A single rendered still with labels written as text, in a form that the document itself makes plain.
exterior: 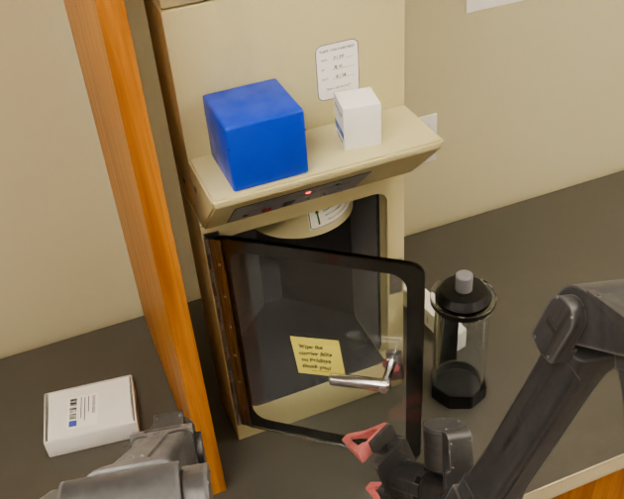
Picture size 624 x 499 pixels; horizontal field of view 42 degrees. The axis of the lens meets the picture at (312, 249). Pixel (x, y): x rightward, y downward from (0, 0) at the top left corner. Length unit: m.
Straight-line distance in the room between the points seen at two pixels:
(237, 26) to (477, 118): 0.91
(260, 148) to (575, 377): 0.44
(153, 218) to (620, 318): 0.56
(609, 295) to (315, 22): 0.52
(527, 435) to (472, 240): 0.99
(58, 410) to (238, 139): 0.74
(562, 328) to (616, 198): 1.27
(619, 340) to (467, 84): 1.10
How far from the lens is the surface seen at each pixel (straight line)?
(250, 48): 1.06
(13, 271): 1.67
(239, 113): 1.00
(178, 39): 1.03
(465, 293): 1.35
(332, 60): 1.11
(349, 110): 1.05
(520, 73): 1.87
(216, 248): 1.16
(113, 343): 1.70
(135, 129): 0.96
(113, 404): 1.53
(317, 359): 1.24
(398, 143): 1.09
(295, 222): 1.24
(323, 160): 1.06
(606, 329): 0.78
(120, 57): 0.93
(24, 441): 1.58
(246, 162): 1.00
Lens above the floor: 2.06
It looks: 37 degrees down
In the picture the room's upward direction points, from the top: 5 degrees counter-clockwise
